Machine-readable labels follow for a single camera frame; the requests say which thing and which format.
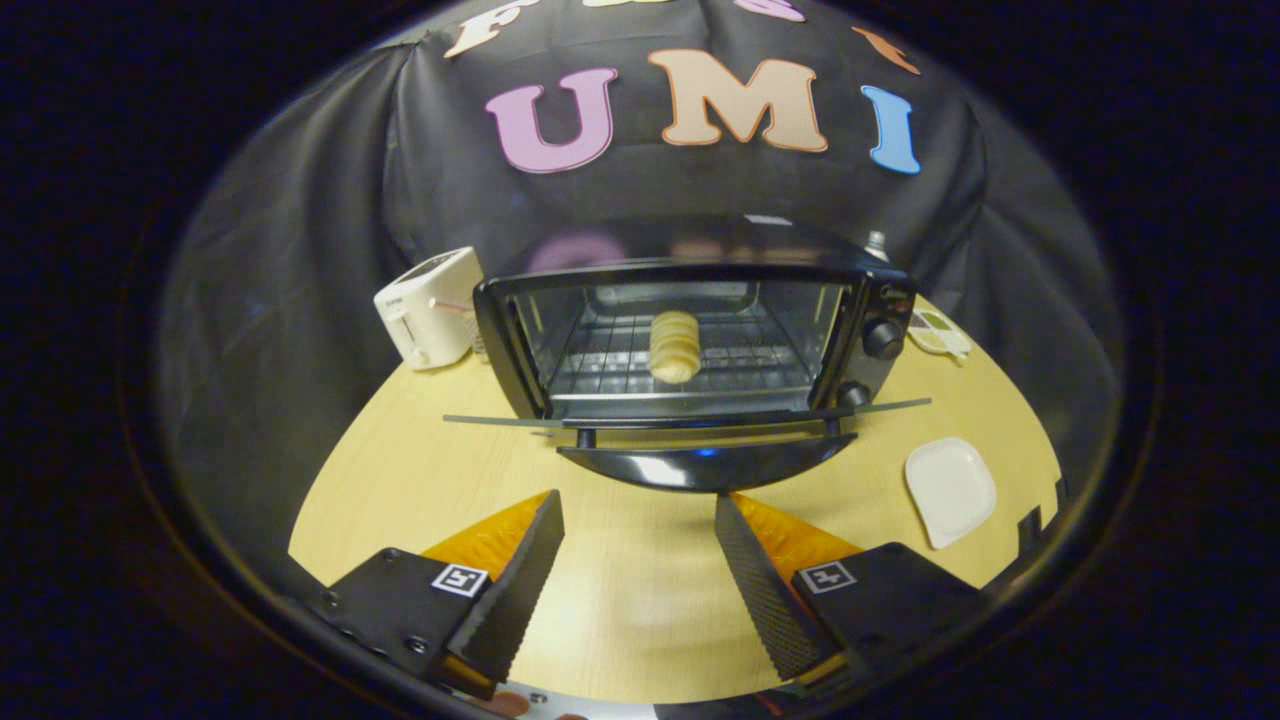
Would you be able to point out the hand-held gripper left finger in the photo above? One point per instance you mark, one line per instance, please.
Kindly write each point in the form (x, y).
(520, 590)

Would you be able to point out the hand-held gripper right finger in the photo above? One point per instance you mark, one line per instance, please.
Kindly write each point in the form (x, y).
(760, 590)

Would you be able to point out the spiral bread roll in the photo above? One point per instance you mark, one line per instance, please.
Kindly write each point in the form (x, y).
(675, 348)

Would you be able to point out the black toaster oven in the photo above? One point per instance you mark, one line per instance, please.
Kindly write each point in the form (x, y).
(700, 245)

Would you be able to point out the white pop-up toaster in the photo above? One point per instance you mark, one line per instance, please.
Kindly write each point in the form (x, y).
(430, 310)

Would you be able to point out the white square plate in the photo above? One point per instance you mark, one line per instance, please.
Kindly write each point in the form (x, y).
(950, 490)

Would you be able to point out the white sectioned grain dish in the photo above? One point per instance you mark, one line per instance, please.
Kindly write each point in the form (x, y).
(940, 335)

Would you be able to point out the black backdrop cloth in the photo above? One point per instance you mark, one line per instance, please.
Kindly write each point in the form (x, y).
(300, 300)

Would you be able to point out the silver pink drink bottle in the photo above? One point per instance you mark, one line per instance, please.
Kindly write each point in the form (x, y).
(877, 245)

